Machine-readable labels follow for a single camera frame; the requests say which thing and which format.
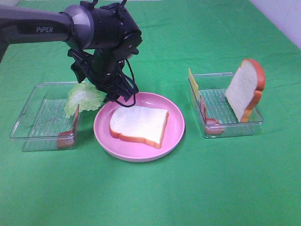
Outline clear right plastic container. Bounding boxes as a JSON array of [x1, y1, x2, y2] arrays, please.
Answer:
[[188, 72, 263, 138]]

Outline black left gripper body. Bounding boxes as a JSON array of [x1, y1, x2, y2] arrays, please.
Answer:
[[68, 49, 139, 102]]

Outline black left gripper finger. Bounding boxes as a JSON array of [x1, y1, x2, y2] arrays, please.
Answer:
[[71, 63, 86, 83], [103, 93, 120, 103]]

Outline pink bacon strip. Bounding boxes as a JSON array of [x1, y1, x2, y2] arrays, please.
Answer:
[[56, 105, 79, 149]]

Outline clear left plastic container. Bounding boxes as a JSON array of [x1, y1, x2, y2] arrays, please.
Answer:
[[9, 82, 78, 152]]

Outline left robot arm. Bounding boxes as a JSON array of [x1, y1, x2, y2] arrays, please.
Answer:
[[0, 0, 142, 107]]

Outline wavy bacon strip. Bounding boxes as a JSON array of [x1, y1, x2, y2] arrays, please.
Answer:
[[199, 94, 224, 135]]

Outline yellow cheese slice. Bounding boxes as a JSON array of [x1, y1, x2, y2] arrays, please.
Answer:
[[188, 68, 199, 99]]

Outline green lettuce leaf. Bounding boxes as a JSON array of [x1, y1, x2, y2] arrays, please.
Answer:
[[64, 82, 106, 118]]

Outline white toast bread slice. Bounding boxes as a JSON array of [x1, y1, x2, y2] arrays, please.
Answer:
[[109, 106, 169, 149]]

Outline clear plastic container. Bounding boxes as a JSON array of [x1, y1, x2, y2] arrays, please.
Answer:
[[188, 72, 263, 138], [9, 82, 78, 152]]

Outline upright toast bread slice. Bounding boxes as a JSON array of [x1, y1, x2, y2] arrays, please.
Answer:
[[225, 59, 266, 122]]

